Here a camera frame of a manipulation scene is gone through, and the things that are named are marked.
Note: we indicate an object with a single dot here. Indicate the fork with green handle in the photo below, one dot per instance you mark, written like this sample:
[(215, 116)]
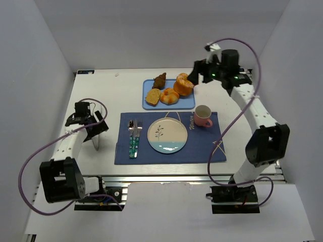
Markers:
[(138, 137)]

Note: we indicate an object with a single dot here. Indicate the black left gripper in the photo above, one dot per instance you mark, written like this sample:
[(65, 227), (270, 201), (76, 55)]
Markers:
[(94, 127)]

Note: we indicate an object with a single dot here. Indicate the blue label sticker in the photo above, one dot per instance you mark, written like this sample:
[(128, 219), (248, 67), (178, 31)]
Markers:
[(85, 72)]

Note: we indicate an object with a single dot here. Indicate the yellow bread slice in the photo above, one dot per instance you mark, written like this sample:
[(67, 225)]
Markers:
[(153, 97)]

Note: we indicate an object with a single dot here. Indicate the brown chocolate croissant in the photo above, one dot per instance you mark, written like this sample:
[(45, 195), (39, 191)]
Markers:
[(159, 81)]

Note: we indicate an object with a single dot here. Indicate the knife with green handle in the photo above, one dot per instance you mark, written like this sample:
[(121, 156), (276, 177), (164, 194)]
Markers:
[(134, 138)]

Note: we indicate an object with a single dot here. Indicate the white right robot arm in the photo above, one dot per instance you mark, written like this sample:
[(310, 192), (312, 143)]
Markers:
[(269, 138)]

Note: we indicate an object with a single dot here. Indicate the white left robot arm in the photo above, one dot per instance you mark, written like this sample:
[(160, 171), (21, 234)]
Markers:
[(61, 177)]

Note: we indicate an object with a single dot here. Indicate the sugar-topped tall orange bun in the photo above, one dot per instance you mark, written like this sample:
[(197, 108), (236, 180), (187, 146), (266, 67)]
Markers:
[(182, 85)]

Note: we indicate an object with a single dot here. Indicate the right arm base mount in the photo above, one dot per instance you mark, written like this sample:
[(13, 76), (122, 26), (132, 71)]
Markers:
[(233, 200)]

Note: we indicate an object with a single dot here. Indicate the pink mug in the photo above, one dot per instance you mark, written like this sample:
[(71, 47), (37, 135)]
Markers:
[(202, 116)]

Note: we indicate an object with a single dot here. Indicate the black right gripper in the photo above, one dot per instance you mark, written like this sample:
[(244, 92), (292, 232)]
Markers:
[(202, 71)]

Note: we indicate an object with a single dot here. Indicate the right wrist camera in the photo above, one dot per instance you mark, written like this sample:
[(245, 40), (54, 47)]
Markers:
[(213, 50)]

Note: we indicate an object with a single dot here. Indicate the orange striped round bun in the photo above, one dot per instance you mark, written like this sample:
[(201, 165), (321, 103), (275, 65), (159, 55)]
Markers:
[(169, 96)]

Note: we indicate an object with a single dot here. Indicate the spoon with green handle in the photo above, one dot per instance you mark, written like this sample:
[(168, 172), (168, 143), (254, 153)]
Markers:
[(131, 130)]

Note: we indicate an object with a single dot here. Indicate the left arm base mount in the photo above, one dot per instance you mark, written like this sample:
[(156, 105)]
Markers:
[(111, 196)]

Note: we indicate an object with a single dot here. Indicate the cream and blue plate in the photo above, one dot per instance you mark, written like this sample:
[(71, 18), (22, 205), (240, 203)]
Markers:
[(167, 135)]

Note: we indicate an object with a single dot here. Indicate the blue cloth placemat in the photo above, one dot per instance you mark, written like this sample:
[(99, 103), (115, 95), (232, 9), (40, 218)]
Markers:
[(196, 150)]

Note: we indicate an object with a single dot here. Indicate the light blue tray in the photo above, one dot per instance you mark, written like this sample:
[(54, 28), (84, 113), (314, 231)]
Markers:
[(184, 102)]

